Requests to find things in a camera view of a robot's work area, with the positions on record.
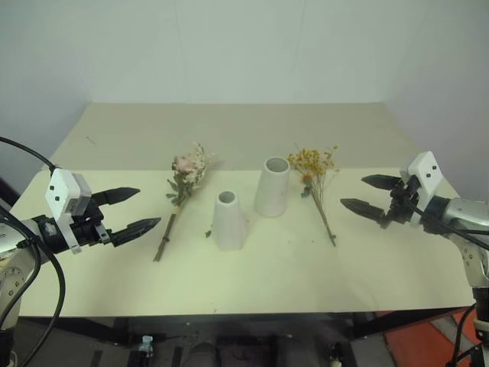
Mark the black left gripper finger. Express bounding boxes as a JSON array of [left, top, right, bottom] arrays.
[[92, 187, 141, 209], [110, 216, 163, 248]]

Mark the tall white vase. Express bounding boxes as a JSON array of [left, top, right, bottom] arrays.
[[254, 156, 290, 219]]

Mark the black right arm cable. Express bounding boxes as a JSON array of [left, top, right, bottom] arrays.
[[408, 200, 489, 252], [446, 304, 481, 367]]

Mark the yellow dried flower bouquet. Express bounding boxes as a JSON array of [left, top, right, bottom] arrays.
[[286, 143, 341, 248]]

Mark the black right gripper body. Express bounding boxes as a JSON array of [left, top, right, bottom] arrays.
[[381, 175, 421, 230]]

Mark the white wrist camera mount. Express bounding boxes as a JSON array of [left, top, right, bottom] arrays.
[[399, 151, 446, 227], [44, 167, 93, 256]]

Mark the pink dried flower bouquet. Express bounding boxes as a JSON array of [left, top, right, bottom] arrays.
[[152, 141, 217, 263]]

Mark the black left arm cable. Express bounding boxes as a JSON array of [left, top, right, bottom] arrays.
[[0, 136, 60, 171], [0, 206, 66, 367]]

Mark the red orange floor mat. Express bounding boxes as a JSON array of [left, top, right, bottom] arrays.
[[377, 308, 478, 367]]

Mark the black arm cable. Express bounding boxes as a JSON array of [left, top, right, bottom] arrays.
[[446, 304, 481, 367], [0, 136, 60, 171], [408, 200, 489, 252], [0, 206, 66, 367]]

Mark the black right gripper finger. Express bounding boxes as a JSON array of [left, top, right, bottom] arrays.
[[360, 174, 401, 191], [339, 197, 387, 223]]

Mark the small tapered white vase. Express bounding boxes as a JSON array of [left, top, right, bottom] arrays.
[[211, 190, 251, 253]]

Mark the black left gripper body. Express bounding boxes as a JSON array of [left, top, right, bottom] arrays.
[[70, 194, 115, 249]]

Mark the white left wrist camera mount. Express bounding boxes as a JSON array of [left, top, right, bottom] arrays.
[[44, 167, 93, 256]]

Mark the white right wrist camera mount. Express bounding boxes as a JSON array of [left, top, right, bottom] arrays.
[[399, 151, 446, 227]]

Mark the black table frame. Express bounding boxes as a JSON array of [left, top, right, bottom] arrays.
[[17, 310, 465, 367]]

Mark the dark rounded shape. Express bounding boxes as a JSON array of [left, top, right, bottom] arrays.
[[189, 340, 227, 367]]

